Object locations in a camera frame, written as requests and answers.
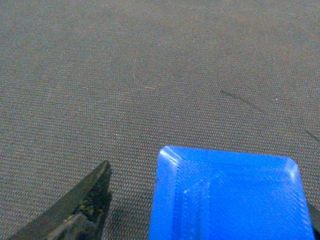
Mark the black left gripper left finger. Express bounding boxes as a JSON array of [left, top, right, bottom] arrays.
[[10, 160, 112, 240]]

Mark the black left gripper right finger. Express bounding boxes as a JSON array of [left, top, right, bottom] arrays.
[[307, 202, 320, 235]]

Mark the blue plastic tray part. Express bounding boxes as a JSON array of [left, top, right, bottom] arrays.
[[148, 146, 314, 240]]

